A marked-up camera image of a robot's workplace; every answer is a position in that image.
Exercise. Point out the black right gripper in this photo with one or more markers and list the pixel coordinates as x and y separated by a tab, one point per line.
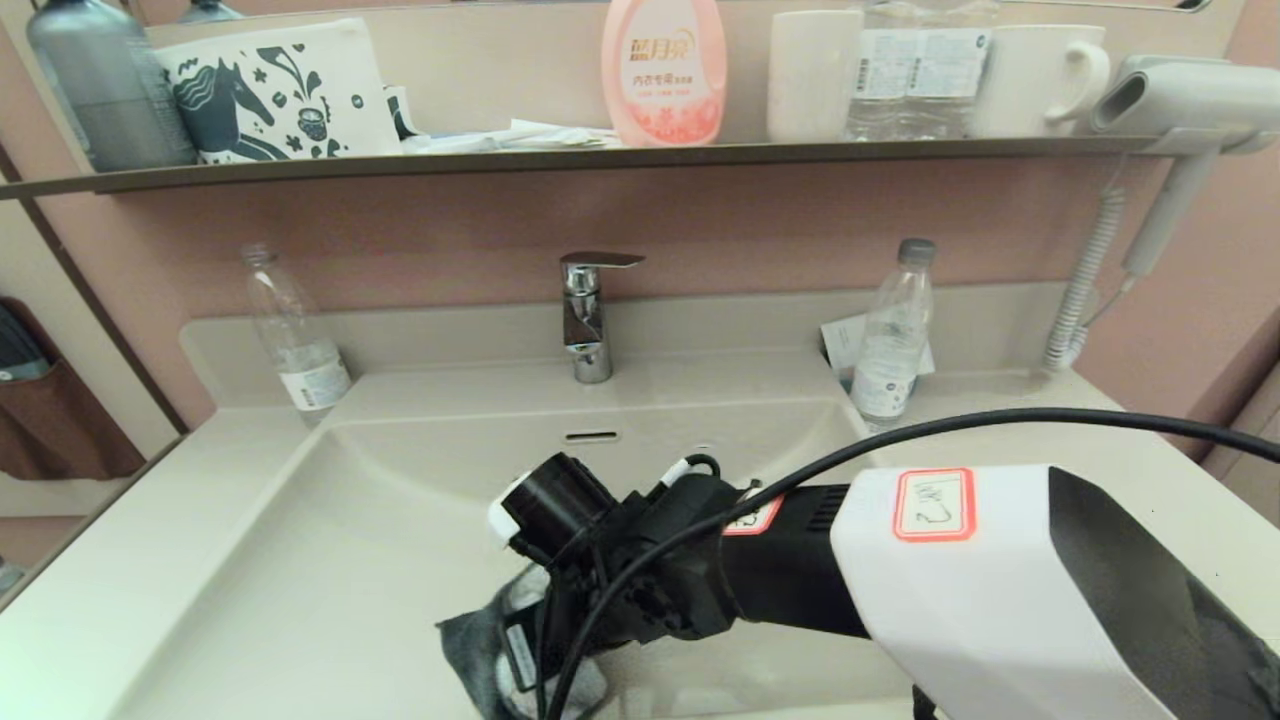
560	650

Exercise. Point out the light blue grey cloth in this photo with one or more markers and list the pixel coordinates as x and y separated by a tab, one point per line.
470	650

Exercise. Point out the chrome faucet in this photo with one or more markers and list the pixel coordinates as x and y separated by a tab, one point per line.
585	320

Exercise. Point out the beige sink basin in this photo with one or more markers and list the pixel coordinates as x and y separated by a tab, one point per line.
300	600

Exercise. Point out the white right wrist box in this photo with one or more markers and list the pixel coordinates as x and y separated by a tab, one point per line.
505	525

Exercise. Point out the capless clear plastic bottle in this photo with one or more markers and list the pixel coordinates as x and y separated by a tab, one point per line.
300	350

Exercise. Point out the grey-capped clear plastic bottle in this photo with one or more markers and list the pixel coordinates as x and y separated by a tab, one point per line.
892	350

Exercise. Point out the white papers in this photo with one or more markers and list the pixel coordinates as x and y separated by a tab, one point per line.
520	136

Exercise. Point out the brown hanging bag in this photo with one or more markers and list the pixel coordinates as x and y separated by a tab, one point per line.
60	430

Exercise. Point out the small white printed pouch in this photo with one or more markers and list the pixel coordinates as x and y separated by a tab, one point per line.
400	112

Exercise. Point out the pink detergent bottle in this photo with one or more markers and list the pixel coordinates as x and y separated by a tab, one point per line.
662	70

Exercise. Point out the white horse print pouch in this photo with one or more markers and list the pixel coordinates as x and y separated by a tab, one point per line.
340	88

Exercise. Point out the water bottles on shelf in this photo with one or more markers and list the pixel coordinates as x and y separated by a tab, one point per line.
885	65

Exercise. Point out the grey translucent bottle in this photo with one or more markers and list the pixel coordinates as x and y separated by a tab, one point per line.
110	100

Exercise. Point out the white hair dryer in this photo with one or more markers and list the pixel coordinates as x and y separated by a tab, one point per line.
1190	100

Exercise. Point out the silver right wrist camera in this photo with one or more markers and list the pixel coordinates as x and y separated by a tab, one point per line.
675	470

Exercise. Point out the long brown wall shelf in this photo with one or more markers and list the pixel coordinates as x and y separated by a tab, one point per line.
600	158

